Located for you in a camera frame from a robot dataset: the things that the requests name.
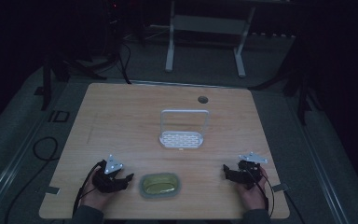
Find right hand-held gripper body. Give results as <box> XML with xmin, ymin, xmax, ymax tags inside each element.
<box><xmin>229</xmin><ymin>151</ymin><xmax>269</xmax><ymax>190</ymax></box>

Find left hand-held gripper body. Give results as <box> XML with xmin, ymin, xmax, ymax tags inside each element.
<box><xmin>91</xmin><ymin>154</ymin><xmax>129</xmax><ymax>194</ymax></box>

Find person's left hand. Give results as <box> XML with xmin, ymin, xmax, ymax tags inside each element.
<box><xmin>79</xmin><ymin>169</ymin><xmax>115</xmax><ymax>213</ymax></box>

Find person's right hand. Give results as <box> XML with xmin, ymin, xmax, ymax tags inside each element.
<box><xmin>237</xmin><ymin>165</ymin><xmax>270</xmax><ymax>212</ymax></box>

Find black floor stand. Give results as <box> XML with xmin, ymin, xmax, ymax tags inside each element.
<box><xmin>250</xmin><ymin>34</ymin><xmax>323</xmax><ymax>127</ymax></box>
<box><xmin>40</xmin><ymin>52</ymin><xmax>108</xmax><ymax>112</ymax></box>

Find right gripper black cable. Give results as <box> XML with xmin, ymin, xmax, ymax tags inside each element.
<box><xmin>245</xmin><ymin>161</ymin><xmax>276</xmax><ymax>218</ymax></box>

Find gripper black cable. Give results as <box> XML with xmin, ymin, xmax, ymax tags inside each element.
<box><xmin>245</xmin><ymin>161</ymin><xmax>276</xmax><ymax>218</ymax></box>
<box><xmin>72</xmin><ymin>159</ymin><xmax>107</xmax><ymax>217</ymax></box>

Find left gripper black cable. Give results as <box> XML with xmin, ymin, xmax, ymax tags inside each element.
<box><xmin>72</xmin><ymin>159</ymin><xmax>107</xmax><ymax>217</ymax></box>

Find white slotted rack with frame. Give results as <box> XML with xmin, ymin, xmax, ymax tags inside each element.
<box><xmin>158</xmin><ymin>108</ymin><xmax>210</xmax><ymax>150</ymax></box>

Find black floor cable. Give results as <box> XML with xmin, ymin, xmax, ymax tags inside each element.
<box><xmin>3</xmin><ymin>135</ymin><xmax>60</xmax><ymax>224</ymax></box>

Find black cable by stand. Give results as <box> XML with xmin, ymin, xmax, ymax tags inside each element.
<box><xmin>117</xmin><ymin>40</ymin><xmax>133</xmax><ymax>86</ymax></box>

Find white metal desk frame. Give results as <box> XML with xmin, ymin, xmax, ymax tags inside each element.
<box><xmin>164</xmin><ymin>0</ymin><xmax>257</xmax><ymax>79</ymax></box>

